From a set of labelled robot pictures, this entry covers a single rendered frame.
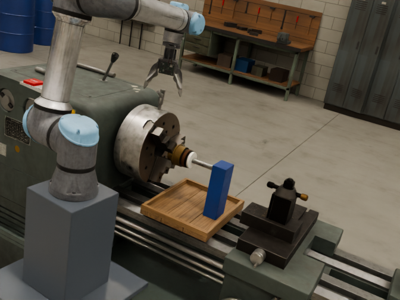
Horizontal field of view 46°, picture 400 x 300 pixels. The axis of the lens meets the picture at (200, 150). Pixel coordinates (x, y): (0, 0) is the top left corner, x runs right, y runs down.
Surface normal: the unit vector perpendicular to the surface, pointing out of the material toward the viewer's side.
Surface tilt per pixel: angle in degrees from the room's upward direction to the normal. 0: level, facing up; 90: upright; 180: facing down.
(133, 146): 76
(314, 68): 90
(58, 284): 90
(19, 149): 90
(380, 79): 90
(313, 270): 0
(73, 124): 7
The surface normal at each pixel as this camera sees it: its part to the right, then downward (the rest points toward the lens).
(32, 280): -0.54, 0.22
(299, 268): 0.18, -0.91
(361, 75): -0.72, 0.14
